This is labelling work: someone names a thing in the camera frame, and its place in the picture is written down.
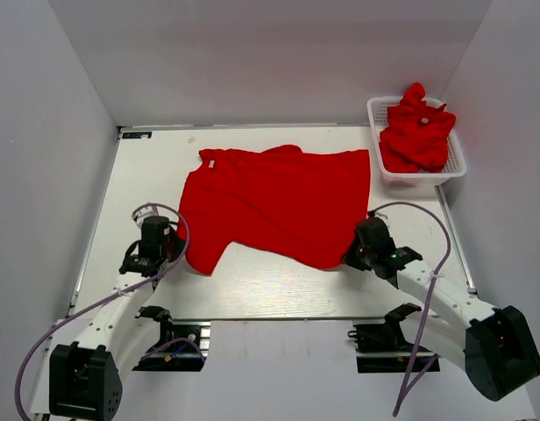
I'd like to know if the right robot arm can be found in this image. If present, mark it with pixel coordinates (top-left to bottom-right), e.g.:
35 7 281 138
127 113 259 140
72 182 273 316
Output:
345 217 540 402

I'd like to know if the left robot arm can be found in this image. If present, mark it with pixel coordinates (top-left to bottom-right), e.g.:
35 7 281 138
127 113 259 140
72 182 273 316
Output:
48 215 185 420

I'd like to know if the red t-shirt pile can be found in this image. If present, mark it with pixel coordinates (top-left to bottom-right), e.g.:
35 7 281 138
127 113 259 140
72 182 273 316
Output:
379 82 456 174

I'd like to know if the white plastic basket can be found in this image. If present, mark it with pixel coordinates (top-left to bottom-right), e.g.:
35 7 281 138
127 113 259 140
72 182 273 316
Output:
366 96 466 188

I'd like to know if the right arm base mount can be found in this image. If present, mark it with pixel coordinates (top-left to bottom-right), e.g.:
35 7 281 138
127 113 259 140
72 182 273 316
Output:
347 322 412 374

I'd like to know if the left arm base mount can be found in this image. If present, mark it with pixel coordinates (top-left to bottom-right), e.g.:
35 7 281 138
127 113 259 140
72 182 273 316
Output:
133 320 211 373

